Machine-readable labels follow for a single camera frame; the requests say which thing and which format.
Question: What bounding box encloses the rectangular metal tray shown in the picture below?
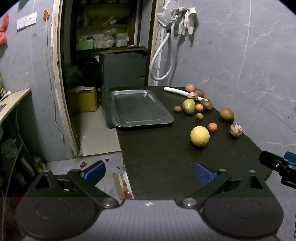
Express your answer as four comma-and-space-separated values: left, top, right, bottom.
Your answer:
110, 89, 174, 128

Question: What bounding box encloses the thin wall cable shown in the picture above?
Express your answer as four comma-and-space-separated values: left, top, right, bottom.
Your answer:
45, 19, 64, 139

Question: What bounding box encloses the grey rag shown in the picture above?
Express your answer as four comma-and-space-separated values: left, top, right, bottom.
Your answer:
172, 7, 199, 35

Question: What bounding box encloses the wooden board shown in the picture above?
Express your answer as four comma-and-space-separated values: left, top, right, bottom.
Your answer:
107, 46, 148, 54

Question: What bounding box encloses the pink white garlic bulb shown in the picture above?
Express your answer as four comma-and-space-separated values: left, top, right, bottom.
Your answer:
229, 123, 243, 137

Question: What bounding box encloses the green box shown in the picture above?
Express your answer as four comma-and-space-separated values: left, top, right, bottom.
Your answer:
76, 40, 95, 51

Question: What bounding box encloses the brown kiwi with sticker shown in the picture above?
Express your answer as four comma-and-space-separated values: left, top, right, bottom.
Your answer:
200, 98, 213, 110

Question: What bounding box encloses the yellow plastic container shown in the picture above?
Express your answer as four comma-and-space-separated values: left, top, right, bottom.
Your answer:
67, 87, 98, 114

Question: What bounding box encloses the large yellow citrus fruit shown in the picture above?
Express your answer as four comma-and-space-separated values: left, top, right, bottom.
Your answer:
190, 126, 210, 147

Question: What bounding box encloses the beige side table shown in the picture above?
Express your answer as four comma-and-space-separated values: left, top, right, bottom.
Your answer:
0, 88, 31, 123

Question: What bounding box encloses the white leek stalk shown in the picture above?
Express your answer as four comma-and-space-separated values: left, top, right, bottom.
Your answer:
164, 86, 204, 102

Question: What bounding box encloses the white wall switch plate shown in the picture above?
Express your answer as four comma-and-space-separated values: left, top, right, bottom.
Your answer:
26, 12, 38, 26
17, 17, 28, 30

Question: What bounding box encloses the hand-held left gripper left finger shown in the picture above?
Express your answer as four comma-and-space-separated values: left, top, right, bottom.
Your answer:
24, 161, 119, 209

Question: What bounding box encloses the cluttered storage shelf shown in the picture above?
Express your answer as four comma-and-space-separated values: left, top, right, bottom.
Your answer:
74, 0, 139, 50

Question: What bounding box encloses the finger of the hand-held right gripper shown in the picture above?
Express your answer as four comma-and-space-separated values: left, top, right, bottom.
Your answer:
259, 151, 289, 174
280, 151, 296, 186

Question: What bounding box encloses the dark grey cabinet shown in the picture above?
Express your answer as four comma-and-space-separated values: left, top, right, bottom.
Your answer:
99, 47, 148, 109

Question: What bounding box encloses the white door frame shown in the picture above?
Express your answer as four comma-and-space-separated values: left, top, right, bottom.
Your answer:
51, 0, 162, 158

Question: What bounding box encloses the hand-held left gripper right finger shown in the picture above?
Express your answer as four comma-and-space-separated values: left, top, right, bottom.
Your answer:
180, 161, 274, 209

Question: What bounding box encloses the red plastic bag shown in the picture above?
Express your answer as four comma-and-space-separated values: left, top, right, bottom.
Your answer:
0, 13, 10, 45

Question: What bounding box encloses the white flexible hose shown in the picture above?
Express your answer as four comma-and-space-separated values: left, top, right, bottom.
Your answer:
149, 20, 179, 81

